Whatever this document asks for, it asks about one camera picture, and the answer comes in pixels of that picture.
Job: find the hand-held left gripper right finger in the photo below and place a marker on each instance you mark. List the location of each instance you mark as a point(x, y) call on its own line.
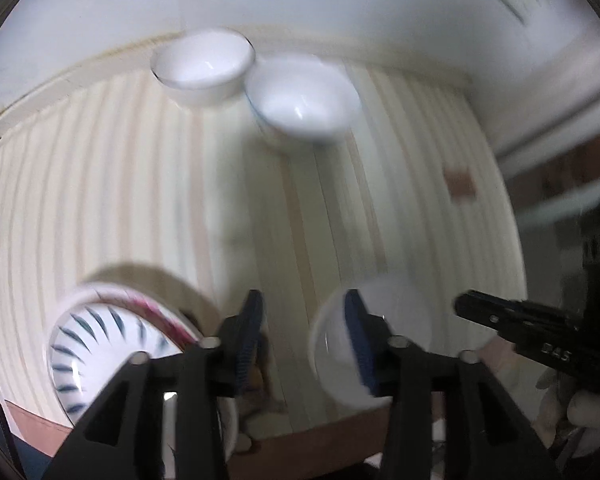
point(357, 330)

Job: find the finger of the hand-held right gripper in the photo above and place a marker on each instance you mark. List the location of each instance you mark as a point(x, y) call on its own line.
point(490, 312)

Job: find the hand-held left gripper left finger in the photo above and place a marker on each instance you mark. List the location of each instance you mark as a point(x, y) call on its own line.
point(252, 320)

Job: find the white bowl red flower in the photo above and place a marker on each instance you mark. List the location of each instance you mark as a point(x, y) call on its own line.
point(330, 352)

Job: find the pink floral plate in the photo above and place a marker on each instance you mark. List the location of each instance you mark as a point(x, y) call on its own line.
point(155, 310)

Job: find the person's right hand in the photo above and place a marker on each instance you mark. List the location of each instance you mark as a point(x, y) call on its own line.
point(590, 415)

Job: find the small brown square label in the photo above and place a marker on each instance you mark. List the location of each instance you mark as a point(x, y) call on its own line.
point(460, 183)

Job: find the striped cat print mat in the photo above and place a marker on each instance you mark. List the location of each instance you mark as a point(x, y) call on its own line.
point(130, 185)

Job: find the white bowl blue pattern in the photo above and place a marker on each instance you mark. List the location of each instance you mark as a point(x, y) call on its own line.
point(300, 105)

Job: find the white bowl dark rim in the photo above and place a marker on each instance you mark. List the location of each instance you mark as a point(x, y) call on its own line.
point(200, 65)

